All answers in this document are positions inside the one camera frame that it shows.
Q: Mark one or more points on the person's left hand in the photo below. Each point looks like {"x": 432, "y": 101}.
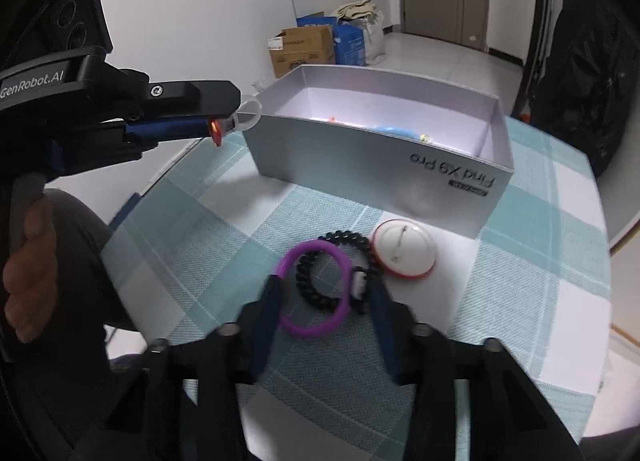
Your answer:
{"x": 32, "y": 276}

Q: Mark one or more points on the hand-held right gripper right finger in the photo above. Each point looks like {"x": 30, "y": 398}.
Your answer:
{"x": 386, "y": 336}

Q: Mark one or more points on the white red-rimmed pin badge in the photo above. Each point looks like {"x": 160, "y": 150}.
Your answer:
{"x": 405, "y": 246}

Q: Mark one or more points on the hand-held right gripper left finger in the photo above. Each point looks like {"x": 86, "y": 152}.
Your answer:
{"x": 265, "y": 336}

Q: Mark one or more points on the silver cardboard box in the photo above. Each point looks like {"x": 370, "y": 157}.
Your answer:
{"x": 375, "y": 176}

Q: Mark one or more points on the blue cardboard box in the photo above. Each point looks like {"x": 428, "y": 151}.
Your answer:
{"x": 350, "y": 46}

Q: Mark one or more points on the small orange object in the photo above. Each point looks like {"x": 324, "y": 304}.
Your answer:
{"x": 524, "y": 116}

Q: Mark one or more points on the black metal coat rack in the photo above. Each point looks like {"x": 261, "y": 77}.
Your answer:
{"x": 542, "y": 1}

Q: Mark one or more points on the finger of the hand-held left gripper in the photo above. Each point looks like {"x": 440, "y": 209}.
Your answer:
{"x": 195, "y": 96}
{"x": 170, "y": 130}

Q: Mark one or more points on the teal checkered tablecloth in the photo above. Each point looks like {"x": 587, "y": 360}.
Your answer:
{"x": 525, "y": 291}

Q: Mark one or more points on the white plastic bag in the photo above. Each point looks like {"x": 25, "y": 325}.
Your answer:
{"x": 374, "y": 41}

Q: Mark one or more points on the cream folded cloth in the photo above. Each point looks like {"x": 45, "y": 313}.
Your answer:
{"x": 355, "y": 10}

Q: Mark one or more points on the brown cardboard box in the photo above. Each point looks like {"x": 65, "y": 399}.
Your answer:
{"x": 300, "y": 51}

